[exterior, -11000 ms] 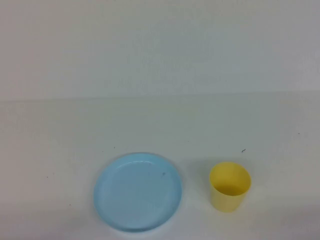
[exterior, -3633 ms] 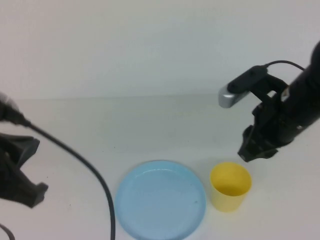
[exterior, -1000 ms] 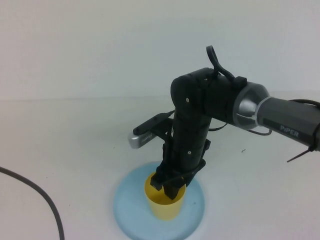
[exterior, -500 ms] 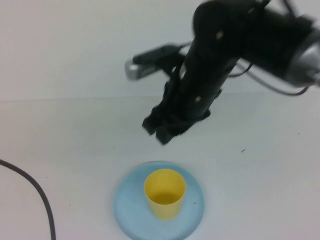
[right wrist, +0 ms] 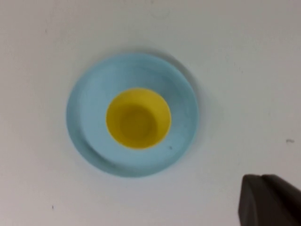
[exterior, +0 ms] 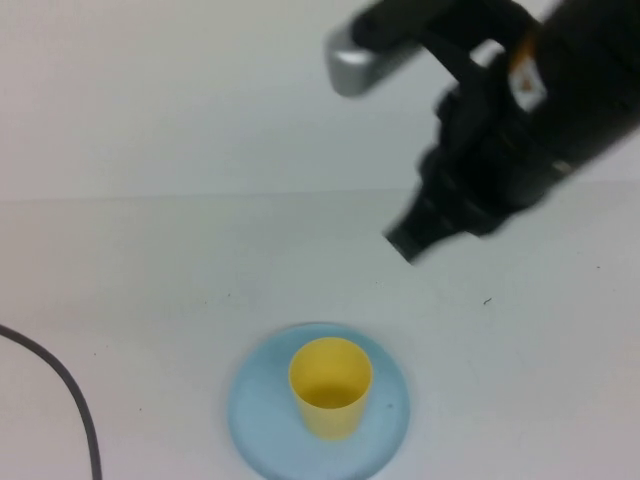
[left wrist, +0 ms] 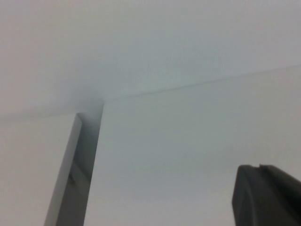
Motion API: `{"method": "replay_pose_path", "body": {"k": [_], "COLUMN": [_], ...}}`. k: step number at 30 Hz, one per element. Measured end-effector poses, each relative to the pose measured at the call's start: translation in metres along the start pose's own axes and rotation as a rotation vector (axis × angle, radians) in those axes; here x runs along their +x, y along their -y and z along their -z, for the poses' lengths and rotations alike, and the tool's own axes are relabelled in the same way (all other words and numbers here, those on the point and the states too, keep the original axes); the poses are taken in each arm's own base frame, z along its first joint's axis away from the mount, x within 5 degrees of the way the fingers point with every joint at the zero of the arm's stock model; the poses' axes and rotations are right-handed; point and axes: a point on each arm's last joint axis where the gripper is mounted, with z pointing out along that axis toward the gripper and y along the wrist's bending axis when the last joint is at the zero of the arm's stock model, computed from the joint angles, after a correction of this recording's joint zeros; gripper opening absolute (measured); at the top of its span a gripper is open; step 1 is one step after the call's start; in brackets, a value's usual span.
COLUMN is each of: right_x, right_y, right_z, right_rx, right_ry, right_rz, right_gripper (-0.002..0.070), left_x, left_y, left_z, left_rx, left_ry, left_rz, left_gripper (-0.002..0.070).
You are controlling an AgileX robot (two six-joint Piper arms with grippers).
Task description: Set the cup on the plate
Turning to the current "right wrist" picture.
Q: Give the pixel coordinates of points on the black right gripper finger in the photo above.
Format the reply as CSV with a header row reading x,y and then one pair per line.
x,y
270,202

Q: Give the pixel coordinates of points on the yellow plastic cup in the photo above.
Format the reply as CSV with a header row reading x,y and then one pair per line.
x,y
137,120

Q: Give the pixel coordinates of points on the light blue round plate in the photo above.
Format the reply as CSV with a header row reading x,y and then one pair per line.
x,y
98,106

